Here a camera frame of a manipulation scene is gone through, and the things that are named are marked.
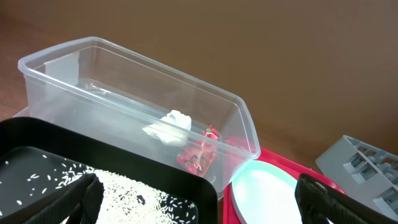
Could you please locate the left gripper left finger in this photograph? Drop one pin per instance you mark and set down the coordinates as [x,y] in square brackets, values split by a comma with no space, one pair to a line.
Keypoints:
[80,203]

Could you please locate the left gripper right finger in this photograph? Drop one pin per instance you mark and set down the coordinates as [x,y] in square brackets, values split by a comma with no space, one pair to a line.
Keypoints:
[319,203]

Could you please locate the rice and food scraps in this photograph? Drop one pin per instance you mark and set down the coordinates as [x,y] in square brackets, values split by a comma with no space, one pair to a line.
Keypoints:
[30,178]

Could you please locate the light blue plate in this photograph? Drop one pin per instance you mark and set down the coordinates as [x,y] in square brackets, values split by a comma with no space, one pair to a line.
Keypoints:
[265,194]

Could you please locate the white napkin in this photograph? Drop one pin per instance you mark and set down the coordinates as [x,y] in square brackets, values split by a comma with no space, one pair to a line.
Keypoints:
[168,135]

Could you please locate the red ketchup packet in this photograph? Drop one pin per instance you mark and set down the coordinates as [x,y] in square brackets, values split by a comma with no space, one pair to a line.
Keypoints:
[197,159]

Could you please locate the grey dishwasher rack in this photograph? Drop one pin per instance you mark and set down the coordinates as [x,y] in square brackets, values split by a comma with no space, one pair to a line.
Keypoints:
[365,173]

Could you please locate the black plastic tray bin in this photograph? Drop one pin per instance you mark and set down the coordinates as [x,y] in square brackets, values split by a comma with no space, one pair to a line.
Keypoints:
[24,136]

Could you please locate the red serving tray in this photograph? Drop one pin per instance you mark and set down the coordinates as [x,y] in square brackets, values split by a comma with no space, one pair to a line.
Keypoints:
[291,167]

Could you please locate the clear plastic bin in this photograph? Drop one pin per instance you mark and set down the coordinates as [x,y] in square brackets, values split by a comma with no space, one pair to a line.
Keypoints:
[107,92]

